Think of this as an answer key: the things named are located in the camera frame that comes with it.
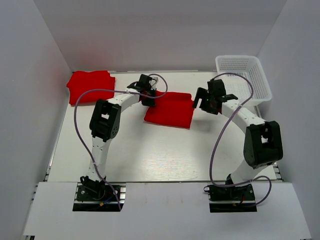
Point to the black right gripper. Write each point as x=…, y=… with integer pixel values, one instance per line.
x=203, y=100

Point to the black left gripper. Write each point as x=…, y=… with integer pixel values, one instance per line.
x=148, y=100

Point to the red t shirt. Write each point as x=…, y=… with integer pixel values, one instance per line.
x=174, y=109
x=81, y=82

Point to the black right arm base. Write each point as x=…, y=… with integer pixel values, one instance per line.
x=236, y=193

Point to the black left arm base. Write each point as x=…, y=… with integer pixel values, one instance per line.
x=94, y=190

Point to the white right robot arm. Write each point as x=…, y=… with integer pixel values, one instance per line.
x=262, y=139

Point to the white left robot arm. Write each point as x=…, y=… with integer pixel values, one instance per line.
x=106, y=117

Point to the white plastic mesh basket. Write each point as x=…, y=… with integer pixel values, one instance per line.
x=244, y=77

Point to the red folded t shirt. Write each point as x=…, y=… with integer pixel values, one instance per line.
x=81, y=82

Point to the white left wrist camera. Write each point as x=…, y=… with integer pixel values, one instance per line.
x=154, y=82

